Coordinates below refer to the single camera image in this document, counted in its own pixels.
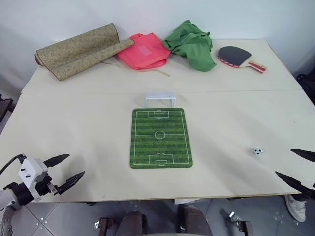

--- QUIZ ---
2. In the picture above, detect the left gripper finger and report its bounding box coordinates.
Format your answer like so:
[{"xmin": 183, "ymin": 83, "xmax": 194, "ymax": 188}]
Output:
[
  {"xmin": 58, "ymin": 171, "xmax": 86, "ymax": 196},
  {"xmin": 43, "ymin": 154, "xmax": 70, "ymax": 169}
]

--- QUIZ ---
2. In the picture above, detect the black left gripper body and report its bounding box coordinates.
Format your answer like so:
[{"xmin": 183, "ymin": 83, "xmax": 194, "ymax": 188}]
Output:
[{"xmin": 34, "ymin": 175, "xmax": 61, "ymax": 198}]

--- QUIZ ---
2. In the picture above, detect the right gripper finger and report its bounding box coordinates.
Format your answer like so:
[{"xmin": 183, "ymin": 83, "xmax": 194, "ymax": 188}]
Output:
[
  {"xmin": 275, "ymin": 171, "xmax": 312, "ymax": 195},
  {"xmin": 291, "ymin": 148, "xmax": 315, "ymax": 162}
]

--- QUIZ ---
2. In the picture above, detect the green soccer field mat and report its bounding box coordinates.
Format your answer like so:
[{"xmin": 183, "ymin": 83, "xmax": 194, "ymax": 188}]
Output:
[{"xmin": 127, "ymin": 107, "xmax": 193, "ymax": 170}]

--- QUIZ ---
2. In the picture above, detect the white grey sneaker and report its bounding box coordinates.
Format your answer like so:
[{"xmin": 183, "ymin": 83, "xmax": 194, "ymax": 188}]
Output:
[{"xmin": 284, "ymin": 194, "xmax": 307, "ymax": 223}]

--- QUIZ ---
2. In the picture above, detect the dark brown stand foot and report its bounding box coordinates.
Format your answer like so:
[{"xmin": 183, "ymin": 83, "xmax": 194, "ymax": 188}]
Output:
[
  {"xmin": 222, "ymin": 208, "xmax": 254, "ymax": 236},
  {"xmin": 93, "ymin": 217, "xmax": 114, "ymax": 236}
]

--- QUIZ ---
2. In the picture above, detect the black equipment beside table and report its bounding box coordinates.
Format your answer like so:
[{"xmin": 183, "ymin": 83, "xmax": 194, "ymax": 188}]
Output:
[
  {"xmin": 0, "ymin": 94, "xmax": 14, "ymax": 123},
  {"xmin": 294, "ymin": 73, "xmax": 315, "ymax": 107}
]

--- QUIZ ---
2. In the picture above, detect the dark rounded shape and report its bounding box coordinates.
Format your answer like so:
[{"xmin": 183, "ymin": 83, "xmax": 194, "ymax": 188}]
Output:
[
  {"xmin": 180, "ymin": 205, "xmax": 213, "ymax": 236},
  {"xmin": 119, "ymin": 210, "xmax": 149, "ymax": 236}
]

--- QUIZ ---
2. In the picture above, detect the rolled cork mat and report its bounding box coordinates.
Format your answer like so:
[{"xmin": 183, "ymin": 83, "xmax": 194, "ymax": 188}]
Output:
[{"xmin": 34, "ymin": 23, "xmax": 135, "ymax": 82}]

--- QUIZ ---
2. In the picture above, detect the black table tennis paddle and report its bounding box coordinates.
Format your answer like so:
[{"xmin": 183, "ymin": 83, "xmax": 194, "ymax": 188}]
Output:
[{"xmin": 217, "ymin": 45, "xmax": 268, "ymax": 74}]

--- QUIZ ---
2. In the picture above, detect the pink fabric bag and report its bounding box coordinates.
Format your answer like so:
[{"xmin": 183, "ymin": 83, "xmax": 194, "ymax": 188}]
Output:
[{"xmin": 116, "ymin": 32, "xmax": 172, "ymax": 71}]

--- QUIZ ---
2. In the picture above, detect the crumpled green cloth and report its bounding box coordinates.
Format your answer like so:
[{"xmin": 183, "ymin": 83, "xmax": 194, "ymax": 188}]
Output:
[{"xmin": 163, "ymin": 19, "xmax": 218, "ymax": 73}]

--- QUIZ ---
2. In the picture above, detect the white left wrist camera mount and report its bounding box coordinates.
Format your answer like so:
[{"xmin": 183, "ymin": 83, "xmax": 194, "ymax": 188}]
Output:
[{"xmin": 18, "ymin": 158, "xmax": 50, "ymax": 203}]

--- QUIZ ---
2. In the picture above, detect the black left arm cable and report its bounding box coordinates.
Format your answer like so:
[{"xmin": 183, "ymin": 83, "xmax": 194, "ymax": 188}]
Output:
[{"xmin": 0, "ymin": 154, "xmax": 27, "ymax": 176}]

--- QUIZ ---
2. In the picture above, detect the small white goal frame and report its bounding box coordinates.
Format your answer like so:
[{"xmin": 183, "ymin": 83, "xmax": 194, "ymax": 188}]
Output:
[{"xmin": 144, "ymin": 91, "xmax": 177, "ymax": 108}]

